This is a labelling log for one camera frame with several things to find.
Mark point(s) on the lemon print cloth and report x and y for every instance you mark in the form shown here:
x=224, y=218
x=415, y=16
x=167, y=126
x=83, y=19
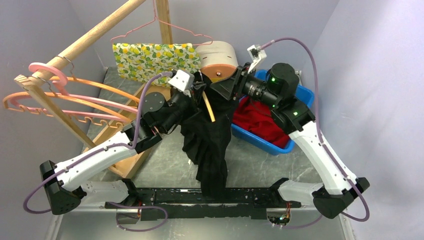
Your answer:
x=142, y=61

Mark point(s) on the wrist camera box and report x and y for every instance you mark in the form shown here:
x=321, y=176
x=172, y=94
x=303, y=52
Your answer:
x=257, y=55
x=182, y=80

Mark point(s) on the yellow hanger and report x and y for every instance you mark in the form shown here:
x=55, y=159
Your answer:
x=205, y=98

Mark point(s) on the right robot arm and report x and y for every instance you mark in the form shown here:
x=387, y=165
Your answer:
x=339, y=187

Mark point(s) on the wooden clothes rack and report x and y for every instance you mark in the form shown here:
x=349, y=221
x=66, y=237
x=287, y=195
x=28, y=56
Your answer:
x=32, y=84

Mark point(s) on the orange wavy hanger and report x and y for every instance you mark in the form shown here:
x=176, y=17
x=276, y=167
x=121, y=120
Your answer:
x=23, y=102

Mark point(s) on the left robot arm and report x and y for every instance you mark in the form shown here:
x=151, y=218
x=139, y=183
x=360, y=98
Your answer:
x=68, y=184

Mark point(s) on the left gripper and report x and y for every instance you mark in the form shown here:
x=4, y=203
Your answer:
x=197, y=91

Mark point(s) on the round cream drawer box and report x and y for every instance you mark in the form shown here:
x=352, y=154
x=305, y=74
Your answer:
x=217, y=60

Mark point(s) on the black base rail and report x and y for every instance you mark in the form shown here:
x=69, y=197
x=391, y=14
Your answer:
x=189, y=203

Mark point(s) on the red pleated skirt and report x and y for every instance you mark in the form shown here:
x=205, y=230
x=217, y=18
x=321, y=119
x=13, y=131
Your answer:
x=255, y=118

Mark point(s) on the black garment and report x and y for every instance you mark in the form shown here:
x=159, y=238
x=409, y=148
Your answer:
x=206, y=141

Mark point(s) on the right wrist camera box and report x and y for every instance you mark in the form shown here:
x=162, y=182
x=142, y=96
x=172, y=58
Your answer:
x=257, y=55

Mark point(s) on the pink plastic hanger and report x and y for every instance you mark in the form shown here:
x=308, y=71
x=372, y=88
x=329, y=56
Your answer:
x=57, y=90

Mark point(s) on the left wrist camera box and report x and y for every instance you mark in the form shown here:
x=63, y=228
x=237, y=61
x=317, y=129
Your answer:
x=182, y=80

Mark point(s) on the orange hanger with red skirt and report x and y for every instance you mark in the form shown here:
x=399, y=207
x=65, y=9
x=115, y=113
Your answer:
x=132, y=97

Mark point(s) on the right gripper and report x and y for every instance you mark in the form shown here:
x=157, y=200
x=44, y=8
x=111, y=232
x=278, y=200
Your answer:
x=224, y=87

